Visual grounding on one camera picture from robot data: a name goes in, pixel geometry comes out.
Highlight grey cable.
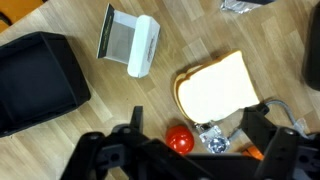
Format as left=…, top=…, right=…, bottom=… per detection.
left=265, top=99, right=309, bottom=134

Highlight small white carton box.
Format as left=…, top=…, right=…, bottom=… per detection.
left=97, top=4, right=160, bottom=78

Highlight red ball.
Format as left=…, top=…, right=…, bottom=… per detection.
left=165, top=125, right=194, bottom=155

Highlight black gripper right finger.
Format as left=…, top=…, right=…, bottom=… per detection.
left=240, top=103, right=277, bottom=144

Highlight toy bread slices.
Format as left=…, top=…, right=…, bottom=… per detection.
left=173, top=50, right=259, bottom=123

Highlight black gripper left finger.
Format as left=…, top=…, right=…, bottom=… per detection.
left=130, top=106, right=143, bottom=132

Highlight black square pot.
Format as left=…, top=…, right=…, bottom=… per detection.
left=0, top=31, right=91, bottom=137

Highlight orange toy carrot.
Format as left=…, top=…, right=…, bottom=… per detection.
left=242, top=145, right=264, bottom=160

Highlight small silver glass cup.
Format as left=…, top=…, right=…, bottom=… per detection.
left=195, top=123, right=230, bottom=154

